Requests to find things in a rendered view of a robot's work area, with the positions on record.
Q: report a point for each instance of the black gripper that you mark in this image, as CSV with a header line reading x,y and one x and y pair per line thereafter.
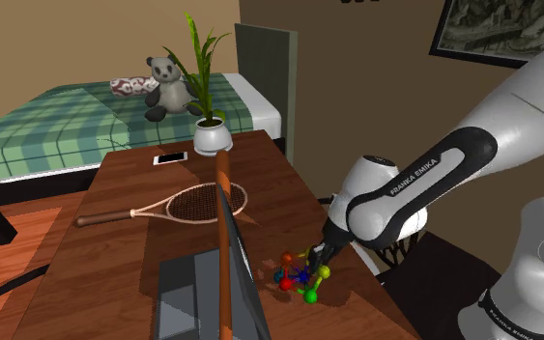
x,y
317,258

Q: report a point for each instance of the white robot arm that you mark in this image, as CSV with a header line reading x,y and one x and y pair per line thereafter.
x,y
512,117

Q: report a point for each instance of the colourful ball-and-stick toy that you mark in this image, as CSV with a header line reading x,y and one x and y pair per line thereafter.
x,y
310,295

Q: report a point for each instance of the brown wooden baseball bat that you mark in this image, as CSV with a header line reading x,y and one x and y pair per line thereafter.
x,y
224,221

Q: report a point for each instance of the grey laptop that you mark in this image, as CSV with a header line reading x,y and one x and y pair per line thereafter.
x,y
179,301

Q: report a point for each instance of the green plant in white pot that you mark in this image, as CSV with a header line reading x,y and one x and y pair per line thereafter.
x,y
212,136

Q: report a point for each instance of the white smartphone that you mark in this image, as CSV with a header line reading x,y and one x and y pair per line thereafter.
x,y
170,158

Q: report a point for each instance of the brown wooden desk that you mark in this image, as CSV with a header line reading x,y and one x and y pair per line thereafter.
x,y
120,263

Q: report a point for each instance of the panda plush toy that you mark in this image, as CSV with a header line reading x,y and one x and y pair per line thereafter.
x,y
172,92

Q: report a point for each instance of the red and white patterned pillow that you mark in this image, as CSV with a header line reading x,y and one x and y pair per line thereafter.
x,y
130,85

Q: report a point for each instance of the bed with green checked cover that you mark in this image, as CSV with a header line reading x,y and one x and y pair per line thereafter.
x,y
55,127

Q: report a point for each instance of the dark framed wall picture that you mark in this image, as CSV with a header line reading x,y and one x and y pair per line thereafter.
x,y
493,28

